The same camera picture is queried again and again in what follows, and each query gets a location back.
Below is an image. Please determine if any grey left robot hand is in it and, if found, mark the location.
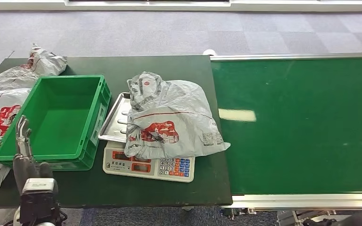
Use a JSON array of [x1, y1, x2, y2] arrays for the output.
[[13, 115, 54, 194]]

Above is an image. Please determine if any grey mailer package red print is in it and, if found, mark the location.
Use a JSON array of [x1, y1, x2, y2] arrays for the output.
[[124, 72, 231, 160]]

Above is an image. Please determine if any crumpled grey mailer package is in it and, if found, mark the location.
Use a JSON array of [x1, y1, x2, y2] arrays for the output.
[[0, 43, 68, 91]]

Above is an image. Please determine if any green conveyor belt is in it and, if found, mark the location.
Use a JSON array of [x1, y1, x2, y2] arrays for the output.
[[210, 57, 362, 194]]

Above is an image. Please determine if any round metal stand base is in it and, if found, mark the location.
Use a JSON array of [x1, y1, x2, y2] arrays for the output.
[[0, 208, 21, 226]]

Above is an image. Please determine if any green plastic crate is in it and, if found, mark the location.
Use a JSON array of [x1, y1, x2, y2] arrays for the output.
[[0, 74, 112, 171]]

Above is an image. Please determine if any dark green table board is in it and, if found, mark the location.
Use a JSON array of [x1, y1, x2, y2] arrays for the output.
[[0, 55, 233, 209]]

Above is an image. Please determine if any steel weighing pan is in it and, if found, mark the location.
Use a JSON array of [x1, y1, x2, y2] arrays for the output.
[[98, 92, 132, 144]]

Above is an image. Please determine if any white electronic scale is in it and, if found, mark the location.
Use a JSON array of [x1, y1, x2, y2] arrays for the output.
[[102, 140, 196, 183]]

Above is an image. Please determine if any aluminium conveyor frame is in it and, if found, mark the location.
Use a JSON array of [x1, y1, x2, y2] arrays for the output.
[[209, 52, 362, 226]]

